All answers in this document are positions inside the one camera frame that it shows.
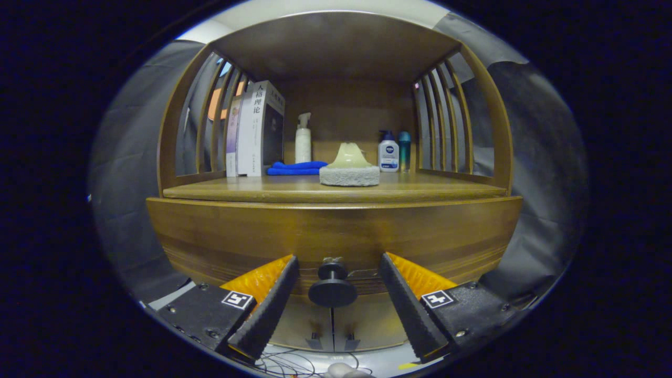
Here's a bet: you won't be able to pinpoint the wooden countertop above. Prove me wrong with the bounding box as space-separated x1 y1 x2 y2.
163 171 509 204

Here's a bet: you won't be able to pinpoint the teal slim bottle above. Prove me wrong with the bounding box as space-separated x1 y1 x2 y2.
397 131 412 173

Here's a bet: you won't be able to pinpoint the white pump bottle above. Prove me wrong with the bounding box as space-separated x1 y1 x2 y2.
295 112 312 164

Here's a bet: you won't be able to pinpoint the black floor cables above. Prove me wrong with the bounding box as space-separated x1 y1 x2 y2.
257 346 360 377

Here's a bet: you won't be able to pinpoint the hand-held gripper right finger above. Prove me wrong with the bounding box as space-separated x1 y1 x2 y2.
379 253 520 364

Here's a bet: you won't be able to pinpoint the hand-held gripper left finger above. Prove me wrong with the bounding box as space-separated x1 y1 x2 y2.
152 255 301 363

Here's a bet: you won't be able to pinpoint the blue folded cloth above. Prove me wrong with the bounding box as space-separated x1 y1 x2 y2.
266 161 329 176

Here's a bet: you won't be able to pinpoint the grey sponge with beige handle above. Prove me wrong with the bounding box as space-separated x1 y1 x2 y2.
319 142 381 187

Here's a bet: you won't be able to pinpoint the white bottle with blue cap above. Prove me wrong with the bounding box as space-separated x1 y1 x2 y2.
378 130 400 173

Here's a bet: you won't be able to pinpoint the white book with dark cover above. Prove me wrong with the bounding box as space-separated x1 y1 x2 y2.
237 80 286 177

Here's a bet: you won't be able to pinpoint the wooden cabinet door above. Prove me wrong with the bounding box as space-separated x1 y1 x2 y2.
273 294 333 351
333 294 411 352

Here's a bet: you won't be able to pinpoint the wooden cabinet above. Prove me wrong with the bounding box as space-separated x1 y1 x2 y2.
146 12 524 353

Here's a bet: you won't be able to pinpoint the thin purple white book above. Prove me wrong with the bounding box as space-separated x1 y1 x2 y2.
226 94 242 177

